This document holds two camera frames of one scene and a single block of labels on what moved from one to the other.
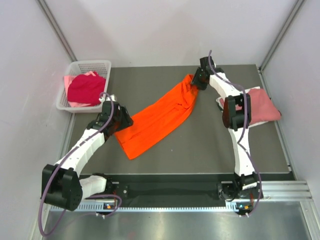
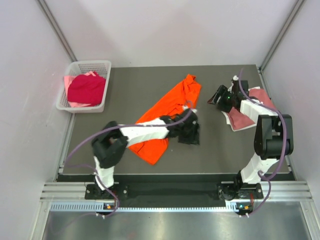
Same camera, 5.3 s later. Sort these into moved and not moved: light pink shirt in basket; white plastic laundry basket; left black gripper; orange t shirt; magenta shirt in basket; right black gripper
Moved: orange t shirt; right black gripper; left black gripper
Not moved: light pink shirt in basket; white plastic laundry basket; magenta shirt in basket
